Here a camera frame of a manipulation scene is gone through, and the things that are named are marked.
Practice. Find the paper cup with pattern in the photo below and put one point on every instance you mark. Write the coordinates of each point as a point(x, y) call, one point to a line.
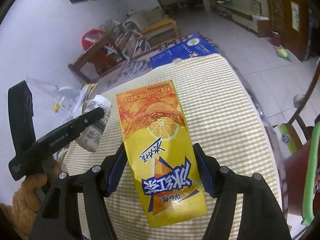
point(89, 139)

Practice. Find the yellow wooden bench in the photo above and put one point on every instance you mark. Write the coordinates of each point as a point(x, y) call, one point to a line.
point(160, 32)

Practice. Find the small red floor bin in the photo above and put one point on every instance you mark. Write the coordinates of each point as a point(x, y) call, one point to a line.
point(275, 39)

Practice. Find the blue book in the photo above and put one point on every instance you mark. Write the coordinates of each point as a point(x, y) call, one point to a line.
point(194, 46)

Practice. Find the green plush toy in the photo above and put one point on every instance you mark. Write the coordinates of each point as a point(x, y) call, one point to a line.
point(284, 54)

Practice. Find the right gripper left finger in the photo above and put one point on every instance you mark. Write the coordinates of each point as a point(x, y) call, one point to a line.
point(76, 204)

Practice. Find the green striped table cloth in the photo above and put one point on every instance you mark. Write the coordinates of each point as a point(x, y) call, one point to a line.
point(221, 117)

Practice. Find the red green trash bin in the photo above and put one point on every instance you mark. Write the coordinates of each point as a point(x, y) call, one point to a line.
point(302, 177)

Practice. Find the tv cabinet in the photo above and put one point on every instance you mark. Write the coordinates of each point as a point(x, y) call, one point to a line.
point(258, 24)

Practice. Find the fuzzy brown left sleeve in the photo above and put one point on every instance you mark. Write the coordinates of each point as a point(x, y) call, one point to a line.
point(19, 215)

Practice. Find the left hand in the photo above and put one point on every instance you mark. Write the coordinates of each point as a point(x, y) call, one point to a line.
point(25, 198)

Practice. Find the wooden chair at table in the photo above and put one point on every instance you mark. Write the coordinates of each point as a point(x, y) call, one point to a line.
point(103, 63)

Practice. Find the wooden chair right side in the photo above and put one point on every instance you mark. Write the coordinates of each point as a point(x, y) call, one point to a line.
point(302, 103)

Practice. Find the yellow lemon tea carton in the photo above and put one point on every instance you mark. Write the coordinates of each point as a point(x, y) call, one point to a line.
point(160, 154)

